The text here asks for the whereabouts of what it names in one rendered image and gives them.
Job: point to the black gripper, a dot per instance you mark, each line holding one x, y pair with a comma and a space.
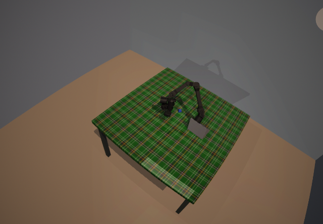
169, 109

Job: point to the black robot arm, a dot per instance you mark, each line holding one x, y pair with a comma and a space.
171, 100

